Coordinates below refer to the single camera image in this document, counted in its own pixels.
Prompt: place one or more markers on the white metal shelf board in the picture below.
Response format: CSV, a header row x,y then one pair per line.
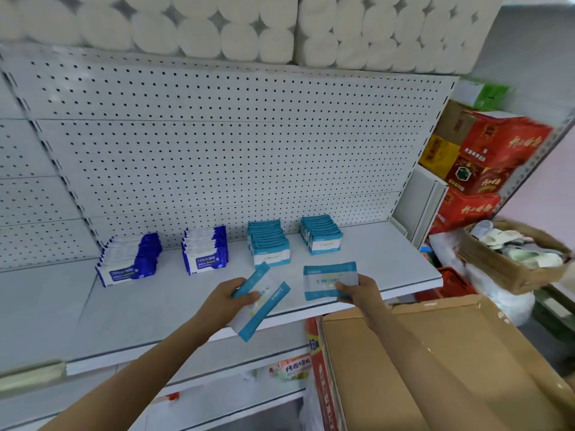
x,y
148,300

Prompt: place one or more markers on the pile of pale slippers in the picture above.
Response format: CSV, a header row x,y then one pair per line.
x,y
516,249

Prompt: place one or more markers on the red printed carton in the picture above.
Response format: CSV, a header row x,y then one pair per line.
x,y
321,381

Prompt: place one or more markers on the grey shelf upright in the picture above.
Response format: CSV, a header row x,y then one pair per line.
x,y
534,157

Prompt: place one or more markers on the white pegboard back panel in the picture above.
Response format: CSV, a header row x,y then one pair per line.
x,y
215,152

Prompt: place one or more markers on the person's right forearm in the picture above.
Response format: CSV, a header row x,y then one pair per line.
x,y
422,377

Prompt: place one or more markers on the row of dark blue wipe packs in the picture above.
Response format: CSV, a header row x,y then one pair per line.
x,y
204,251
128,260

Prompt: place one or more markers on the leaning white shelf panels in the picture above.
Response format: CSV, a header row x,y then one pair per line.
x,y
420,206

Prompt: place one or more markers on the person's right hand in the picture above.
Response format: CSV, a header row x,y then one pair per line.
x,y
366,298

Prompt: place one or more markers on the person's left forearm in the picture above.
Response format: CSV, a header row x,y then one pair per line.
x,y
134,381

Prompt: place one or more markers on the flat red gift box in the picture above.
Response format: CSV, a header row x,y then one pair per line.
x,y
467,208

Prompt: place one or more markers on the person's left hand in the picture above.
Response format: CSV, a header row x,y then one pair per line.
x,y
220,305

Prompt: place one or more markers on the green and white box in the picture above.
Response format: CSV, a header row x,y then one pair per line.
x,y
480,94

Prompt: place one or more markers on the row of teal wipe packs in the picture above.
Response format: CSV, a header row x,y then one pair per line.
x,y
268,244
322,235

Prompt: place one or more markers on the person's left thumb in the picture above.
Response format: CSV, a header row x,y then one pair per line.
x,y
248,298

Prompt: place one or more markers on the large open cardboard box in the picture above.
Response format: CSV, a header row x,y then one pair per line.
x,y
431,354

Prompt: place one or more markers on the red plastic basket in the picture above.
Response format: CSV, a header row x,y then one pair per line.
x,y
453,287

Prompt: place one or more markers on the red box with green emblem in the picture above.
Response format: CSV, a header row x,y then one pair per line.
x,y
471,177

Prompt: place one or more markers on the yellow carton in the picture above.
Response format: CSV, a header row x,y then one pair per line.
x,y
438,157

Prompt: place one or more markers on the brown cardboard carton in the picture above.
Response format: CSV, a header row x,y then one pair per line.
x,y
451,123

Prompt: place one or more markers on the person's right thumb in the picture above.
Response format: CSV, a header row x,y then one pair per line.
x,y
347,289

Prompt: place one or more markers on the cardboard box of slippers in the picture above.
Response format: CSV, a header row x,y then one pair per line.
x,y
503,269

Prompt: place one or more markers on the pink and white snack packet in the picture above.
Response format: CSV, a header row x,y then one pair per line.
x,y
294,367

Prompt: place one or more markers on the teal-edged white wipe packet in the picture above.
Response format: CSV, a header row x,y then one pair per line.
x,y
265,309

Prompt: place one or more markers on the large red gift box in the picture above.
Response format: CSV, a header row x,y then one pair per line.
x,y
503,139

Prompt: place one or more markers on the teal wipe packet clear window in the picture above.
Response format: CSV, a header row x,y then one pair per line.
x,y
325,278

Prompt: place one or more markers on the green crate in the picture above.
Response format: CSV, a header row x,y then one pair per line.
x,y
557,309

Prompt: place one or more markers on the large pack of toilet rolls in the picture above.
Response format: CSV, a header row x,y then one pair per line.
x,y
179,26
395,33

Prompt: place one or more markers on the white plastic bag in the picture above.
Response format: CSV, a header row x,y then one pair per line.
x,y
507,298

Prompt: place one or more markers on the white lower shelf board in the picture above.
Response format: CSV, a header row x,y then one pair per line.
x,y
224,394

